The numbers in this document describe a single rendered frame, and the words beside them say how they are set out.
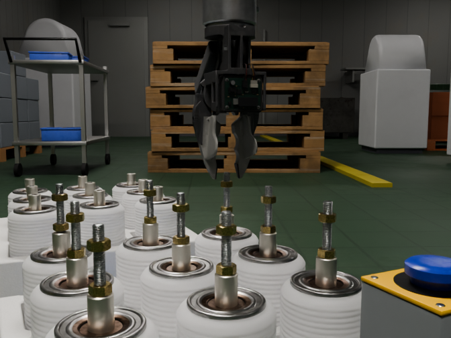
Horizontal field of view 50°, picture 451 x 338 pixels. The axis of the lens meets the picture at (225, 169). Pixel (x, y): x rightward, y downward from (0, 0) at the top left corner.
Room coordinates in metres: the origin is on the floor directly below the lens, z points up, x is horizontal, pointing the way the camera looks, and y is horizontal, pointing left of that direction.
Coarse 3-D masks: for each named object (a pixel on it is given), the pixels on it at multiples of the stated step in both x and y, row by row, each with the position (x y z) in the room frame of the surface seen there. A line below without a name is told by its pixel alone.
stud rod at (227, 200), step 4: (224, 172) 0.70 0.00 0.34; (228, 172) 0.70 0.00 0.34; (224, 176) 0.70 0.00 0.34; (228, 176) 0.70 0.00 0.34; (224, 180) 0.70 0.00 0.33; (228, 180) 0.70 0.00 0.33; (224, 188) 0.70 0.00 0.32; (228, 188) 0.70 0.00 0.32; (224, 192) 0.70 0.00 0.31; (228, 192) 0.70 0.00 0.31; (224, 196) 0.70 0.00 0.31; (228, 196) 0.70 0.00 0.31; (224, 200) 0.70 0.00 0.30; (228, 200) 0.70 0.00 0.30; (224, 204) 0.70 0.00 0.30; (228, 204) 0.70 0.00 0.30
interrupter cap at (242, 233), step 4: (208, 228) 0.73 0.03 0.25; (212, 228) 0.73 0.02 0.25; (240, 228) 0.73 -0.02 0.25; (244, 228) 0.73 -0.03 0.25; (204, 232) 0.71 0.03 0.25; (208, 232) 0.71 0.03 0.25; (212, 232) 0.71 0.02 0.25; (240, 232) 0.71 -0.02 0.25; (244, 232) 0.71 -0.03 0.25; (248, 232) 0.71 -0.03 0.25; (204, 236) 0.69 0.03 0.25; (208, 236) 0.68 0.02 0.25; (212, 236) 0.68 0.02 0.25; (216, 236) 0.68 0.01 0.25; (220, 236) 0.68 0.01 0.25; (232, 236) 0.68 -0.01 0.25; (236, 236) 0.68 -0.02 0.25; (240, 236) 0.68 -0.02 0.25; (244, 236) 0.68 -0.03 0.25; (248, 236) 0.69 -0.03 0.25; (216, 240) 0.67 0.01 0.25; (220, 240) 0.67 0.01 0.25; (232, 240) 0.67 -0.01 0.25; (236, 240) 0.67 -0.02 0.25
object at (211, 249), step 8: (200, 240) 0.68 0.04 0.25; (208, 240) 0.67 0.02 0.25; (240, 240) 0.67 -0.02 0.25; (248, 240) 0.68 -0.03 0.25; (256, 240) 0.69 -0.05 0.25; (200, 248) 0.68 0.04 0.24; (208, 248) 0.67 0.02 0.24; (216, 248) 0.66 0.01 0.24; (232, 248) 0.66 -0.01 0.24; (240, 248) 0.66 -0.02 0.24; (200, 256) 0.68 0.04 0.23; (208, 256) 0.67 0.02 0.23; (216, 256) 0.66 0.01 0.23; (232, 256) 0.66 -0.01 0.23; (216, 264) 0.66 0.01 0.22
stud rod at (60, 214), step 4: (56, 184) 0.60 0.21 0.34; (60, 184) 0.60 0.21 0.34; (56, 188) 0.60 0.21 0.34; (60, 188) 0.60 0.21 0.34; (56, 192) 0.60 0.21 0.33; (60, 192) 0.60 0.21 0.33; (56, 204) 0.60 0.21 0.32; (60, 204) 0.60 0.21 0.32; (56, 208) 0.60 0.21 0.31; (60, 208) 0.60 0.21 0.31; (56, 212) 0.60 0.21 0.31; (60, 212) 0.60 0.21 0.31; (56, 216) 0.60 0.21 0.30; (60, 216) 0.60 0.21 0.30; (56, 220) 0.60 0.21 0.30; (60, 220) 0.60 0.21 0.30; (60, 232) 0.60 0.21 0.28
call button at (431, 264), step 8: (416, 256) 0.33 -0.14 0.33; (424, 256) 0.33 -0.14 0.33; (432, 256) 0.33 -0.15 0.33; (440, 256) 0.33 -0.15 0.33; (408, 264) 0.32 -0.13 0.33; (416, 264) 0.32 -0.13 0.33; (424, 264) 0.31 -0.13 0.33; (432, 264) 0.31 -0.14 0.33; (440, 264) 0.31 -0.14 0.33; (448, 264) 0.31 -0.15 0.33; (408, 272) 0.32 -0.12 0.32; (416, 272) 0.31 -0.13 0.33; (424, 272) 0.31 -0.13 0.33; (432, 272) 0.30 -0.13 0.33; (440, 272) 0.30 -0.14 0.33; (448, 272) 0.30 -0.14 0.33; (416, 280) 0.32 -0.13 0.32; (424, 280) 0.31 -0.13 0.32; (432, 280) 0.30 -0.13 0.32; (440, 280) 0.30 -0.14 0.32; (448, 280) 0.30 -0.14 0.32; (432, 288) 0.31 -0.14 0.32; (440, 288) 0.31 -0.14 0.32; (448, 288) 0.31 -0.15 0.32
